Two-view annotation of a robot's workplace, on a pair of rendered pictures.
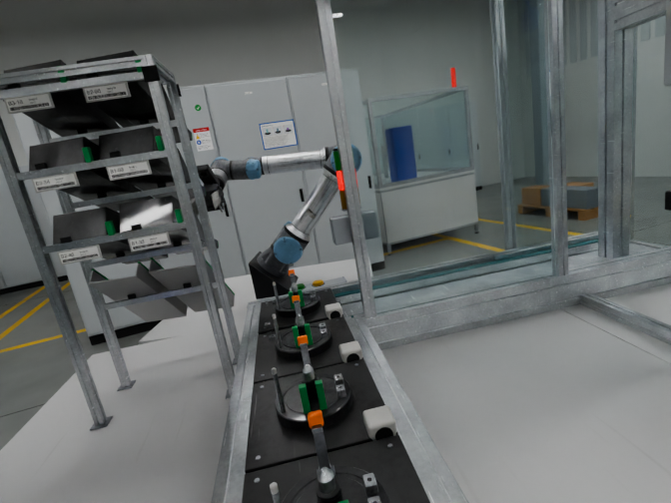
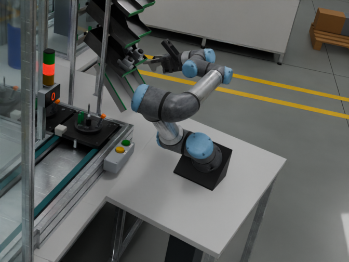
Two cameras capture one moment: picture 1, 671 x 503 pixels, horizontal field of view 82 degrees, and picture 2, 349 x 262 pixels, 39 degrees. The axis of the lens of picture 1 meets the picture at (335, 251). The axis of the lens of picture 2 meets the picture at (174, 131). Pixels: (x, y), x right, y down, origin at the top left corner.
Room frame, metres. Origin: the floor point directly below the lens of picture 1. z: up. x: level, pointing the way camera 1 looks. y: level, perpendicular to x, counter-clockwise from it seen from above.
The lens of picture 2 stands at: (2.24, -1.65, 2.28)
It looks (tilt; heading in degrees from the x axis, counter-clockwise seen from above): 31 degrees down; 110
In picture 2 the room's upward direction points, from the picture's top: 10 degrees clockwise
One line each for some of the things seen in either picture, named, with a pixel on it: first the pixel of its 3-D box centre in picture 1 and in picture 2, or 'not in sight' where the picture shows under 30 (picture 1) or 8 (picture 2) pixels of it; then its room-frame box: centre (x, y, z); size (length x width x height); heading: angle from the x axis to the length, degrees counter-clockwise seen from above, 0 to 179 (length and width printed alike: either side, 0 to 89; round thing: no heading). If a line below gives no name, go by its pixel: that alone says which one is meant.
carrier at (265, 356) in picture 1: (302, 328); (43, 105); (0.87, 0.11, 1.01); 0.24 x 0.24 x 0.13; 7
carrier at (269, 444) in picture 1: (311, 384); not in sight; (0.63, 0.08, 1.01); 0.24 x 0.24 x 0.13; 7
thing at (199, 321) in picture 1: (275, 294); (193, 172); (1.66, 0.30, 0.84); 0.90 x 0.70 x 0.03; 86
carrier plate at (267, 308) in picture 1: (299, 310); (88, 129); (1.12, 0.14, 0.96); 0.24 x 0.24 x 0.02; 7
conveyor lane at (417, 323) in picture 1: (396, 307); (51, 166); (1.13, -0.16, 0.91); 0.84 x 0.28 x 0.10; 97
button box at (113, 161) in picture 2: (320, 291); (119, 155); (1.35, 0.08, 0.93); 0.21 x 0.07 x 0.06; 97
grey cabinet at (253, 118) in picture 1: (266, 193); not in sight; (4.35, 0.65, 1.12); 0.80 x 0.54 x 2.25; 106
